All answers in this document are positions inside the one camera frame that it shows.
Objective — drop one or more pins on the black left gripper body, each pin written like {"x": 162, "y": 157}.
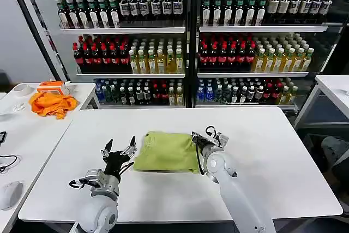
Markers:
{"x": 115, "y": 163}

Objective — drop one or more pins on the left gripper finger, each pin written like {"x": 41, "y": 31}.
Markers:
{"x": 130, "y": 151}
{"x": 107, "y": 149}

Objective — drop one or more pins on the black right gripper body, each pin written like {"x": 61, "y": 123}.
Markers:
{"x": 202, "y": 142}

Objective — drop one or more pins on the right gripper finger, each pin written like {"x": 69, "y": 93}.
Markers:
{"x": 194, "y": 136}

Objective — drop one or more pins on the light green shirt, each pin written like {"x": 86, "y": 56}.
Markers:
{"x": 166, "y": 152}

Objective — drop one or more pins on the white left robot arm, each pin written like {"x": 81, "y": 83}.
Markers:
{"x": 101, "y": 214}

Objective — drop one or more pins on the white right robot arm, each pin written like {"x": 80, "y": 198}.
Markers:
{"x": 231, "y": 189}

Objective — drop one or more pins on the white side table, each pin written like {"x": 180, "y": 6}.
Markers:
{"x": 84, "y": 91}

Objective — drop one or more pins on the small white container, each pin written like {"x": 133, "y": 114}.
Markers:
{"x": 71, "y": 88}

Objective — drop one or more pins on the orange cloth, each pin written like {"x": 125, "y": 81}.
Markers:
{"x": 51, "y": 104}

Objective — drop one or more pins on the orange and white box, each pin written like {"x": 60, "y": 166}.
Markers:
{"x": 49, "y": 88}

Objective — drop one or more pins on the small white plastic piece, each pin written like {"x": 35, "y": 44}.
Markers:
{"x": 18, "y": 106}

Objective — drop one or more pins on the bottle shelf with dark side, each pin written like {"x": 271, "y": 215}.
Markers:
{"x": 259, "y": 53}

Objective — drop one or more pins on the black phone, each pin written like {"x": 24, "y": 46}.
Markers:
{"x": 2, "y": 137}

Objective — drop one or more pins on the white computer mouse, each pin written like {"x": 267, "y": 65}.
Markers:
{"x": 11, "y": 194}

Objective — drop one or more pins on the white tape roll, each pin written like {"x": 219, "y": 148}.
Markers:
{"x": 17, "y": 88}

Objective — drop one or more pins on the dark grey chair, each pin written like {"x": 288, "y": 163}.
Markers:
{"x": 334, "y": 148}

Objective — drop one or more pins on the white desk with metal legs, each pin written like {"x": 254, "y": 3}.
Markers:
{"x": 334, "y": 88}

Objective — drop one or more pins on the black slanted pole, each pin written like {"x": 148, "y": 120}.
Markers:
{"x": 30, "y": 23}

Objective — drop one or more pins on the bottle shelf with silver frame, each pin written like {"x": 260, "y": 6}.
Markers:
{"x": 122, "y": 53}

